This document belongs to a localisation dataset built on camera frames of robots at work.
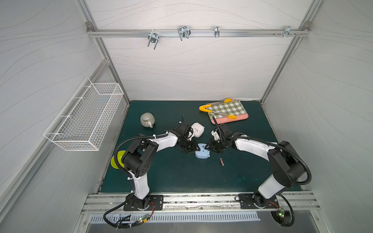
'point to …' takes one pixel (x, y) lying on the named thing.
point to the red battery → (222, 161)
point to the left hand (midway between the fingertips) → (199, 151)
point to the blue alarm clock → (203, 153)
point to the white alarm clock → (198, 129)
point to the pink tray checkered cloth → (221, 110)
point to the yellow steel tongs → (202, 108)
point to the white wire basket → (84, 123)
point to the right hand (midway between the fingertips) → (205, 147)
